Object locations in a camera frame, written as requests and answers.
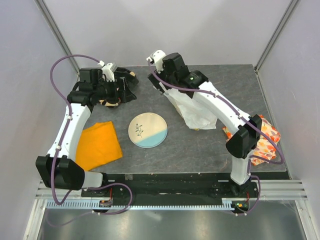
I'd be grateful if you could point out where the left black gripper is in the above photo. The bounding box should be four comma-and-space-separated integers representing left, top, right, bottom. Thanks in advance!
93, 77, 136, 104

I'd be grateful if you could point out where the white plastic bag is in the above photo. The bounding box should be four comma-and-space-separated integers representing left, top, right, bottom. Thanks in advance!
160, 83, 218, 131

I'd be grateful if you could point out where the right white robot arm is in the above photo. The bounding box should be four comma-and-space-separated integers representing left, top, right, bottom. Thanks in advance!
146, 50, 262, 197

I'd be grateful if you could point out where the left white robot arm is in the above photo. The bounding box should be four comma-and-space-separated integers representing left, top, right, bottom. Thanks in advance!
35, 66, 139, 197

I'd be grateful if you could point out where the black patterned cloth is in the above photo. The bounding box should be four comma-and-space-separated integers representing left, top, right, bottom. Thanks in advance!
99, 67, 139, 108

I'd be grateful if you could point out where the cream and blue plate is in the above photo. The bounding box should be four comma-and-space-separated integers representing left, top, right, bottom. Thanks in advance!
128, 112, 168, 149

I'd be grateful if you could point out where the orange folded cloth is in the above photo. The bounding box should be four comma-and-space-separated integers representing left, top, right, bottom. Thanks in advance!
75, 121, 123, 171

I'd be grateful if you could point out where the grey stone mat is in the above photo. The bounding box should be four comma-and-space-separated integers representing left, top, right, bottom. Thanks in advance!
86, 64, 270, 174

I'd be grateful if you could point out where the floral orange cloth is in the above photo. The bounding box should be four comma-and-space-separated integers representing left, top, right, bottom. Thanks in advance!
222, 115, 281, 166

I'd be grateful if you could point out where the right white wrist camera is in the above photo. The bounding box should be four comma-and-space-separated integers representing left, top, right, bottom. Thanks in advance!
146, 49, 166, 73

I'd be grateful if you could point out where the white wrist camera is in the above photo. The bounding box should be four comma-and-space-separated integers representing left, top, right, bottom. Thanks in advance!
98, 60, 118, 82
146, 49, 166, 73

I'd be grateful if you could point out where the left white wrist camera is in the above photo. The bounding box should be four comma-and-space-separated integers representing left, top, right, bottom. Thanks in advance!
98, 60, 118, 82

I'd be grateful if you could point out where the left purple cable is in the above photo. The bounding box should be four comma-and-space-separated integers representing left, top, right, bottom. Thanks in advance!
45, 54, 135, 228

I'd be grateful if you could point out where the purple cable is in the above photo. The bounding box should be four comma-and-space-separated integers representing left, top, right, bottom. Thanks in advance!
45, 54, 135, 228
149, 62, 286, 217

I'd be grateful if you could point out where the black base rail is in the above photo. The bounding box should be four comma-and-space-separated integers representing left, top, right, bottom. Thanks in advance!
81, 172, 260, 201

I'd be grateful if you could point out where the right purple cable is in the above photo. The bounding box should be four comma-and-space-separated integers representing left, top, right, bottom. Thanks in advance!
149, 62, 286, 217

